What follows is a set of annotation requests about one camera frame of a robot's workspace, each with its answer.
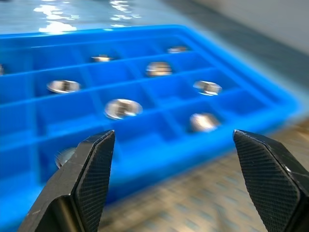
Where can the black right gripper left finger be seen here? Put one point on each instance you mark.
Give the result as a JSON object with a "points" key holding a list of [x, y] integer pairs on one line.
{"points": [[79, 193]]}

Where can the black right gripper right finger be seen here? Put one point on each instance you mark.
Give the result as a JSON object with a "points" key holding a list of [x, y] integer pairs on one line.
{"points": [[272, 183]]}

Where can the blue compartment tray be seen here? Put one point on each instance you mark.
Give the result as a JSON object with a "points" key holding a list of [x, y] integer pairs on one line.
{"points": [[149, 149]]}

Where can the perforated metal tray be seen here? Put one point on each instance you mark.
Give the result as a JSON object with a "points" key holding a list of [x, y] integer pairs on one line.
{"points": [[193, 205]]}

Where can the blue plastic table cover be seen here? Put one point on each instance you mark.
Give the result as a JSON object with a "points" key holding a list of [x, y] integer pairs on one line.
{"points": [[24, 19]]}

